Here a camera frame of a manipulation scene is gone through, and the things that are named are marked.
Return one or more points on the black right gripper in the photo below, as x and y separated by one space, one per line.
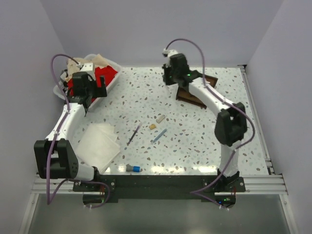
165 70

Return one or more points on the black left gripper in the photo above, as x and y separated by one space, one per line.
101 91

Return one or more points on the green capped white marker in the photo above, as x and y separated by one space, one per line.
168 91

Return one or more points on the beige eraser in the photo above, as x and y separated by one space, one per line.
160 119

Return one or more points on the blue pen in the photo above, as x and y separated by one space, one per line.
159 136

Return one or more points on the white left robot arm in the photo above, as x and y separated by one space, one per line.
55 156

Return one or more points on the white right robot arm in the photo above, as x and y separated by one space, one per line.
231 124

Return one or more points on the red cloth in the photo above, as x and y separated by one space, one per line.
109 74

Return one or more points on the beige cloth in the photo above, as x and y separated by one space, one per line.
97 59

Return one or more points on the white plastic basket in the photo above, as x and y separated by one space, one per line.
109 87

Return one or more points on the purple black pen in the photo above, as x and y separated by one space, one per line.
134 133

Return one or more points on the white folded cloth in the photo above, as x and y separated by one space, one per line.
98 146

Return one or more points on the small tan sharpener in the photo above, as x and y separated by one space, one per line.
152 126

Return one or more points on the grey blue cylinder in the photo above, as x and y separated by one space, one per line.
135 169

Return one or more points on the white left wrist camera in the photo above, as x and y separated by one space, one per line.
88 67

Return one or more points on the aluminium right side rail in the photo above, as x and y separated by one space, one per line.
268 160

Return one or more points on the aluminium rail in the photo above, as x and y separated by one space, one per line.
254 185
268 160

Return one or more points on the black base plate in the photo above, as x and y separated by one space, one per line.
168 187

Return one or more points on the aluminium front rail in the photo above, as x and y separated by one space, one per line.
254 185

